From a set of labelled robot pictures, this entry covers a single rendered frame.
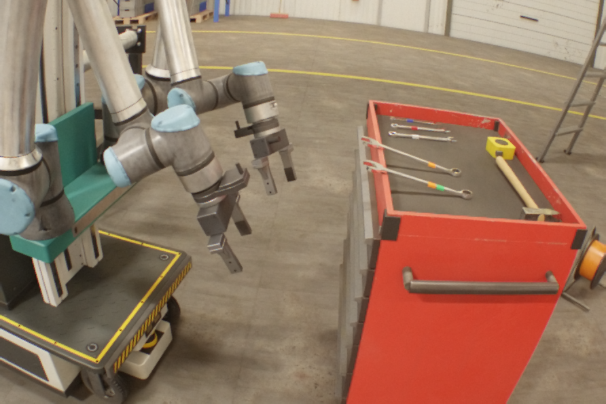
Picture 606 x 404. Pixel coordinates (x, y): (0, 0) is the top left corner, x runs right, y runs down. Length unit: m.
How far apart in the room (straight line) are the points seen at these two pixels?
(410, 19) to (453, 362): 10.34
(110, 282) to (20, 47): 1.04
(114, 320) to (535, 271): 1.23
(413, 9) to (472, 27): 1.45
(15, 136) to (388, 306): 0.86
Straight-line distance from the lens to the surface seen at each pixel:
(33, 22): 0.98
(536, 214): 1.10
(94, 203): 1.44
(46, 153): 1.22
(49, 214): 1.29
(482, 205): 1.13
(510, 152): 1.45
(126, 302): 1.68
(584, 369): 2.23
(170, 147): 0.98
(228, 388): 1.80
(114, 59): 1.09
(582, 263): 2.53
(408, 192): 1.12
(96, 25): 1.08
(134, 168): 1.00
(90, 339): 1.56
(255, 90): 1.36
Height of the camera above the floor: 1.38
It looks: 25 degrees down
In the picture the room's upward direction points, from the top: 4 degrees clockwise
